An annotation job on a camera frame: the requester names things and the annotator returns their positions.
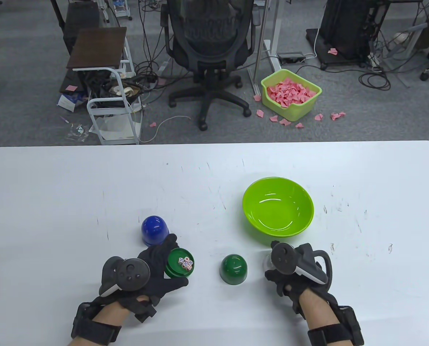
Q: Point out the person's left hand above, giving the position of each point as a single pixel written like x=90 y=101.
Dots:
x=156 y=259

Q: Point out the person's right hand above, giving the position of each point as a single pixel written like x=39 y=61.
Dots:
x=277 y=277

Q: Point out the green dice cup base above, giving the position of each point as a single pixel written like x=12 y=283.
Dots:
x=173 y=268

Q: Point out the clear plastic dome cover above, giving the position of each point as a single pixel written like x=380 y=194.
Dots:
x=267 y=261

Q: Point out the blue dome dice cup cover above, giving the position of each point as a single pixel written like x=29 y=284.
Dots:
x=153 y=229

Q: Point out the green dome dice cup cover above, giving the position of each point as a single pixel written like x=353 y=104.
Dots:
x=233 y=270

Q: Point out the lime green plastic bowl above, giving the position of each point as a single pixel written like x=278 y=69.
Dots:
x=283 y=202

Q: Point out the person's left forearm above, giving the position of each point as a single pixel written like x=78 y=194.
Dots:
x=109 y=313

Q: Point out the person's right forearm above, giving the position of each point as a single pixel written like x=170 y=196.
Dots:
x=317 y=310

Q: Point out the black round VR controller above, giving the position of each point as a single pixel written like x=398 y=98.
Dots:
x=283 y=257
x=133 y=275

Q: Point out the clear plastic bag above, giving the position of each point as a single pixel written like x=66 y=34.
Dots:
x=77 y=131

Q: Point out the white metal utility cart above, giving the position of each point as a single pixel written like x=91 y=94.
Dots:
x=108 y=111

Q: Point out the scattered pink paper scraps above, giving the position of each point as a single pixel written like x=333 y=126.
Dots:
x=260 y=113

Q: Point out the purple pen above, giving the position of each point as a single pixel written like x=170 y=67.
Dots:
x=64 y=119

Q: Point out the light green plastic bin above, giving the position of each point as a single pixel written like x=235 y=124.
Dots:
x=301 y=108

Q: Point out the white blue cardboard box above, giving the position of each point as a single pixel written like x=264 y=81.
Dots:
x=68 y=102

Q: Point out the pile of pink papers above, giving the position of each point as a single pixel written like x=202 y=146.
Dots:
x=290 y=92

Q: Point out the black mesh office chair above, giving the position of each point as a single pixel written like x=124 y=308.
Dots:
x=209 y=47

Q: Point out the grey power box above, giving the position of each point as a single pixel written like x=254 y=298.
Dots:
x=290 y=57

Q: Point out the brown top side table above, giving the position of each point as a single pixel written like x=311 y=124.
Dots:
x=95 y=47

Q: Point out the black wheeled platform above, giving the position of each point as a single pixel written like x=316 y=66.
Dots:
x=313 y=43

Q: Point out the white power strip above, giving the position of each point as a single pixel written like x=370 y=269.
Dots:
x=373 y=59

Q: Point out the grey chair base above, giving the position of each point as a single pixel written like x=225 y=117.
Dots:
x=424 y=76

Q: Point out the dark side table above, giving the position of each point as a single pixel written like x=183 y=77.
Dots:
x=81 y=21

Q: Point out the black computer tower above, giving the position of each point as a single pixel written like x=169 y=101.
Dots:
x=344 y=29

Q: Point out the white desk frame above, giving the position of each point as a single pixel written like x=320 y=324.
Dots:
x=274 y=21

